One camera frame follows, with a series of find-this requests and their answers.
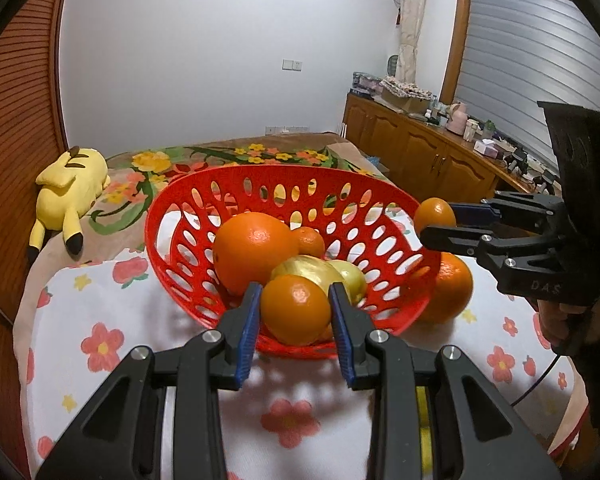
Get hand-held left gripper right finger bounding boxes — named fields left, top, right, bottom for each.
left=328, top=282, right=563, bottom=480

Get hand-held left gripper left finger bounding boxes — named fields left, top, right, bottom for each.
left=35, top=282, right=263, bottom=480

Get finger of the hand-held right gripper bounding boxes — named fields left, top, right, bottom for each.
left=449, top=191, right=566, bottom=233
left=419, top=224, right=551, bottom=261

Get small tangerine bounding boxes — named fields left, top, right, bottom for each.
left=291, top=226, right=326, bottom=259
left=413, top=197, right=457, bottom=238

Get large orange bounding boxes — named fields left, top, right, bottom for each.
left=212, top=211, right=301, bottom=297
left=420, top=251, right=474, bottom=324

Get medium tangerine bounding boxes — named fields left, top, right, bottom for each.
left=260, top=275, right=333, bottom=347

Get green lemon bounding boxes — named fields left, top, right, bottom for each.
left=327, top=259, right=368, bottom=306

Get red perforated plastic basket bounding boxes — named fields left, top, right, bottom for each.
left=144, top=164, right=442, bottom=360

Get person's right hand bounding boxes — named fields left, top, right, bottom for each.
left=532, top=300, right=597, bottom=357

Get black device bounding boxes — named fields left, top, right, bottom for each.
left=505, top=147, right=530, bottom=173
left=537, top=170, right=562, bottom=195

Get wooden sideboard cabinet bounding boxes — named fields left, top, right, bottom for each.
left=342, top=92, right=566, bottom=211

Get pink kettle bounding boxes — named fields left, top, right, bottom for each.
left=447, top=102, right=468, bottom=136

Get cardboard box with patterned cloth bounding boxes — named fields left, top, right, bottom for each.
left=380, top=76, right=435, bottom=113

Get white flower print tablecloth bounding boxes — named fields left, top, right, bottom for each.
left=17, top=210, right=588, bottom=480

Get clear plastic storage box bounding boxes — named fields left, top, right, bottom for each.
left=351, top=72, right=383, bottom=93

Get grey window blind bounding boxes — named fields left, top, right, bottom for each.
left=452, top=0, right=600, bottom=176

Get floral bed blanket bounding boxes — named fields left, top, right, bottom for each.
left=80, top=132, right=392, bottom=261

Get beige curtain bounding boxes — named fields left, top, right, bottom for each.
left=395, top=0, right=429, bottom=83

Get yellow plush toy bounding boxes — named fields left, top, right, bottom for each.
left=27, top=146, right=112, bottom=266

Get wooden louvered wardrobe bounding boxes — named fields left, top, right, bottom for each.
left=0, top=0, right=76, bottom=480

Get black cable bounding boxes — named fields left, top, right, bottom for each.
left=510, top=310, right=596, bottom=407

